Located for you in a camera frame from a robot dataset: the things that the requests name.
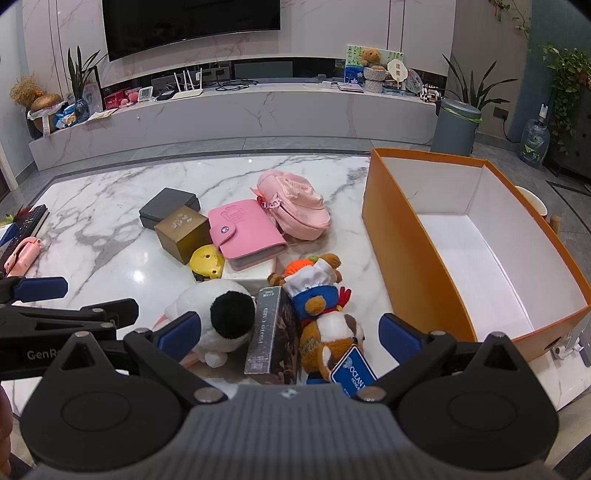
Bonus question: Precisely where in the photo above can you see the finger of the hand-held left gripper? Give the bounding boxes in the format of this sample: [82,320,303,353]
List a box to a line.
[0,298,140,343]
[0,275,68,305]

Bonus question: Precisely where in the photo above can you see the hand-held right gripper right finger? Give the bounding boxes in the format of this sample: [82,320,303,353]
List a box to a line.
[355,313,536,402]

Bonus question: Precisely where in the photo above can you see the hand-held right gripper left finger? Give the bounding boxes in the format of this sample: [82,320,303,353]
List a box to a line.
[48,312,228,404]

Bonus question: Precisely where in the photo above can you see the white box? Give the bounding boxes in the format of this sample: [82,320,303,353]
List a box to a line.
[222,256,278,281]

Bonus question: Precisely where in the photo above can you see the orange cardboard box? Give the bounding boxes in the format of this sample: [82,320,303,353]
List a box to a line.
[361,148,591,363]

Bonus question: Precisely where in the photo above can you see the pink snap card wallet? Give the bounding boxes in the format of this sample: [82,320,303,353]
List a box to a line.
[208,199,289,271]

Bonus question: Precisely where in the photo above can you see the dark grey box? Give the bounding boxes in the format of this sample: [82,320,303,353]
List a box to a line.
[139,187,201,230]

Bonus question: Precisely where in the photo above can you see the pink zip pouch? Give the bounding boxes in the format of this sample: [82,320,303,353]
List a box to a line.
[250,169,332,241]

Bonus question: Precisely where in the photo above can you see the pink handheld fan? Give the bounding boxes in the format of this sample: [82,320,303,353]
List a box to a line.
[4,237,44,278]

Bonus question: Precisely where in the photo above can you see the white black panda plush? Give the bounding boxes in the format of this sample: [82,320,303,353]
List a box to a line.
[164,278,257,368]

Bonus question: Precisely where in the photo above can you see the black book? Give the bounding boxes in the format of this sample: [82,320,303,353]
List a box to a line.
[9,204,51,241]

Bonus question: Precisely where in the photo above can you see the yellow round toy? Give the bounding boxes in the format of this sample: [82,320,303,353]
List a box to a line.
[189,244,226,281]

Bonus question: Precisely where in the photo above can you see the black photo card box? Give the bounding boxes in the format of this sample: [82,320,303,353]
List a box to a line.
[244,286,303,386]

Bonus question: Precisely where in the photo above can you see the gold box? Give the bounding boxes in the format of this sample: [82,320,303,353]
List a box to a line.
[154,206,213,265]

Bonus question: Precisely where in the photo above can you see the blue snack bags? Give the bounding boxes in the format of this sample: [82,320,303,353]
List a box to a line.
[53,104,79,127]

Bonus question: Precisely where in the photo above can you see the small white device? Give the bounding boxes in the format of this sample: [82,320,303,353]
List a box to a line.
[551,318,591,358]

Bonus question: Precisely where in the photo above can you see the golden round ornament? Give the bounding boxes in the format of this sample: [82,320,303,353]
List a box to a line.
[28,93,63,139]

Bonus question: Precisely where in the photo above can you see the white stool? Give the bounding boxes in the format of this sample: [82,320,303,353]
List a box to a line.
[515,185,561,236]

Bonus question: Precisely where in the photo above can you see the dried flower bunch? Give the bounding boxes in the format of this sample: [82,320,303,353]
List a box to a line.
[10,75,44,109]

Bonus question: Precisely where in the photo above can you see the pink toy set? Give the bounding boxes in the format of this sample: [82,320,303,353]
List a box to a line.
[104,90,139,109]

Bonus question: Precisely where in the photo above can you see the leafy plant in vase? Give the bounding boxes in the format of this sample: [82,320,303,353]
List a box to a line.
[67,46,109,123]

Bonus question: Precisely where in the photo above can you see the grey trash bin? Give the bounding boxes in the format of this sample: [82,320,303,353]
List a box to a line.
[431,98,482,158]

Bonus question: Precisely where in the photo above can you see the white marble television console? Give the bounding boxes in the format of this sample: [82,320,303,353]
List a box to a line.
[28,83,439,172]

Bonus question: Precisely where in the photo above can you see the white router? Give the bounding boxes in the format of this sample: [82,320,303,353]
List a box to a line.
[172,69,204,100]

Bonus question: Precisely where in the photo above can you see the large water bottle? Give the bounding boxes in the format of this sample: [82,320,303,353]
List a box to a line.
[518,105,551,166]

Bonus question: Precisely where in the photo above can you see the dark cabinet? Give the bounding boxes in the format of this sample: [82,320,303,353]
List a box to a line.
[545,88,591,181]

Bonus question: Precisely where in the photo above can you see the long-leaf potted plant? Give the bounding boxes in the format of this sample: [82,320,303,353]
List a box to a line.
[441,54,506,112]

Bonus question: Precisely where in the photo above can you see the round paper fan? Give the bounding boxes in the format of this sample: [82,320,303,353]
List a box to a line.
[385,59,409,90]

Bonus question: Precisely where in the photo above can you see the painted picture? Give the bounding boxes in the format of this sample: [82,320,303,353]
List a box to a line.
[344,45,404,86]

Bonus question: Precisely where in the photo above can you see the brown teddy bear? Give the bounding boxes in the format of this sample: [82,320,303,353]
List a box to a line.
[360,47,387,71]

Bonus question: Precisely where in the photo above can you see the black television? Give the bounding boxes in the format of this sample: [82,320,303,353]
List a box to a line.
[102,0,281,62]

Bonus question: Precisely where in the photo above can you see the green climbing plant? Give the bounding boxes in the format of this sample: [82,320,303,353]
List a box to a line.
[538,44,591,153]

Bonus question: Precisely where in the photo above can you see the hanging vine plant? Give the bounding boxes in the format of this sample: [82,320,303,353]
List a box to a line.
[489,0,532,38]

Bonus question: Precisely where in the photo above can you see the picture frame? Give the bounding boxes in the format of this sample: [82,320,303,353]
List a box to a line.
[83,67,103,114]

